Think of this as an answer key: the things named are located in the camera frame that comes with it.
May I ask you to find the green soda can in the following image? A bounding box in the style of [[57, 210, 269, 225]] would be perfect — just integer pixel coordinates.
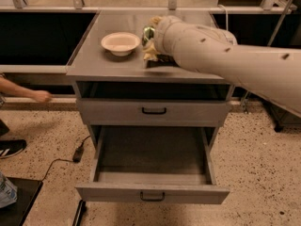
[[142, 25, 155, 46]]

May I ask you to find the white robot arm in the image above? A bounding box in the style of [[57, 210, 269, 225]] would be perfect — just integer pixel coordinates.
[[149, 16, 301, 117]]

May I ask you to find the person's forearm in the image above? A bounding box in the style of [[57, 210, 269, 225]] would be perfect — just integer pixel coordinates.
[[0, 77, 34, 98]]

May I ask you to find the closed grey upper drawer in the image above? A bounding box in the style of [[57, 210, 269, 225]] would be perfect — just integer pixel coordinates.
[[76, 98, 230, 127]]

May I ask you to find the grey drawer cabinet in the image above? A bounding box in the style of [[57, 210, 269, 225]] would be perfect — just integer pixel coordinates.
[[65, 9, 244, 205]]

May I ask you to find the open grey lower drawer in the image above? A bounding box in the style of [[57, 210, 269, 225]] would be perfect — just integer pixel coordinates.
[[76, 126, 230, 204]]

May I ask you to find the person's hand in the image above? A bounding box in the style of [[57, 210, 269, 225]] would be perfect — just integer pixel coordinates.
[[32, 90, 53, 103]]

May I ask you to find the brown yellow chip bag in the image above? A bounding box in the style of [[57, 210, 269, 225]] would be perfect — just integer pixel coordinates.
[[144, 54, 175, 63]]

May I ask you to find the white paper bowl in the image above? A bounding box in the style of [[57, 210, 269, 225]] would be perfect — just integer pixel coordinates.
[[101, 32, 140, 57]]

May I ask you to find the black power adapter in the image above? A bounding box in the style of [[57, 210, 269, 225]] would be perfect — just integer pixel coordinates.
[[72, 146, 84, 163]]

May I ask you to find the black white sneaker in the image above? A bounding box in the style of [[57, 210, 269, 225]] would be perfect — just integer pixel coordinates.
[[0, 139, 27, 159]]

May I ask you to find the blue white package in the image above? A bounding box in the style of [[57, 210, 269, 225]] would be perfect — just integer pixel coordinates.
[[0, 171, 18, 208]]

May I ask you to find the black tray bottom left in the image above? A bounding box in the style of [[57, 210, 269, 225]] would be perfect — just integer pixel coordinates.
[[0, 177, 43, 226]]

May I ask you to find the white cable behind counter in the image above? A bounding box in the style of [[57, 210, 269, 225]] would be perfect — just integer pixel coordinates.
[[216, 4, 230, 31]]

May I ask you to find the black cable on floor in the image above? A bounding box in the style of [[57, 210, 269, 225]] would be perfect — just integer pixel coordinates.
[[40, 135, 91, 182]]

